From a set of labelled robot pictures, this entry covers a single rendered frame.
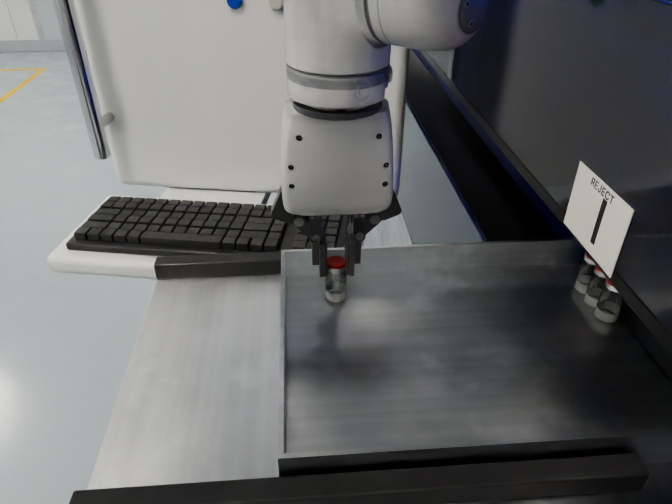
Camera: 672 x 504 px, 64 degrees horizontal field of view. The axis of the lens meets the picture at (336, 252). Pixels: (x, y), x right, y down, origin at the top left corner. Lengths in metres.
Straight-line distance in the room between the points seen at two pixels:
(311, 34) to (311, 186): 0.13
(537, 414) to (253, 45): 0.63
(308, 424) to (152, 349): 0.17
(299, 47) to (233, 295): 0.28
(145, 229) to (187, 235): 0.07
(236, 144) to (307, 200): 0.45
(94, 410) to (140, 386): 1.24
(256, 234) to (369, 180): 0.34
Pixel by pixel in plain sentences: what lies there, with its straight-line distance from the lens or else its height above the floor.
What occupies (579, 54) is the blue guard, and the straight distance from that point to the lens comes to 0.52.
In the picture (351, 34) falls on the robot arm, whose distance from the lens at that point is 0.41.
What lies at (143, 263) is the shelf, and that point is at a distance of 0.81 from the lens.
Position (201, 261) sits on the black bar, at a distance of 0.61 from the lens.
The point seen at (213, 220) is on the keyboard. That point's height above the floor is 0.83.
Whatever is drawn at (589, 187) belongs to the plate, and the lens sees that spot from 0.49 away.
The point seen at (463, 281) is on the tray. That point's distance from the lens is 0.61.
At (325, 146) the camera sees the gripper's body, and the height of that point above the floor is 1.06.
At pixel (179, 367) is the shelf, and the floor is 0.88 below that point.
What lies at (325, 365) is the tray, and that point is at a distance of 0.50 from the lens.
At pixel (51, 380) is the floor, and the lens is 1.90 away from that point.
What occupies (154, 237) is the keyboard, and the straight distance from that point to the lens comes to 0.81.
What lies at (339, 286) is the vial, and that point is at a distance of 0.55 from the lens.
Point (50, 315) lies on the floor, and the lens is 2.16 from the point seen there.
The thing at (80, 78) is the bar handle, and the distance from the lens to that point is 0.91.
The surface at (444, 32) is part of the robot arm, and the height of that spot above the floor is 1.16.
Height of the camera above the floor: 1.24
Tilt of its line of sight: 34 degrees down
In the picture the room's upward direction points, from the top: straight up
